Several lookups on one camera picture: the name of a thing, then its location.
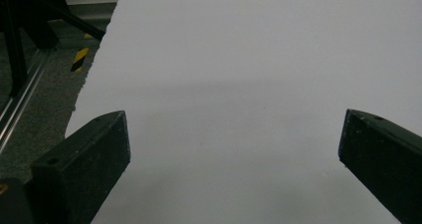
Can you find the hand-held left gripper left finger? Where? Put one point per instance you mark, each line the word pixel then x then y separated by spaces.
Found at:
pixel 86 157

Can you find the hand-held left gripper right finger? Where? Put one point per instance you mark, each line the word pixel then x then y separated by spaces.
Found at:
pixel 384 157

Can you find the yellow black striped tape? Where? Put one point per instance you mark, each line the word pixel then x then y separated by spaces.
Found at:
pixel 80 58

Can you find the metal floor rail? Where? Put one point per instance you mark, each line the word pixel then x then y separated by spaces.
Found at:
pixel 20 98

